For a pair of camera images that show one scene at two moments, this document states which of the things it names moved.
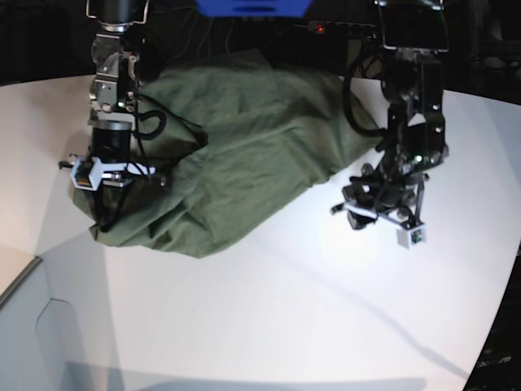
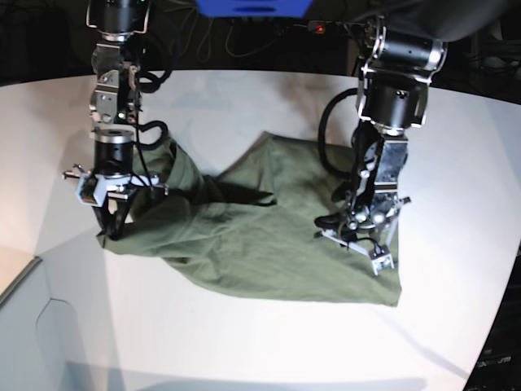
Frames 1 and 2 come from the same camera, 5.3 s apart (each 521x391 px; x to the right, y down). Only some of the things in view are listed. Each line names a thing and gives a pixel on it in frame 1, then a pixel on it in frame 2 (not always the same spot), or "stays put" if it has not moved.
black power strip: x=341 y=29 stays put
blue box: x=252 y=9 stays put
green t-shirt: x=228 y=129 -> x=251 y=226
